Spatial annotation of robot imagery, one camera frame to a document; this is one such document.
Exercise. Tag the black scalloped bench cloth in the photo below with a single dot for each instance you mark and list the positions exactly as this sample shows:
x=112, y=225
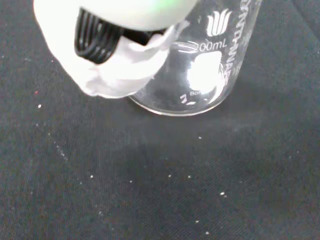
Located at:
x=160, y=175

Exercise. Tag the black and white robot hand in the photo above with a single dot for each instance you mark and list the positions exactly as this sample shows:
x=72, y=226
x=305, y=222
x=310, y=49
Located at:
x=120, y=45

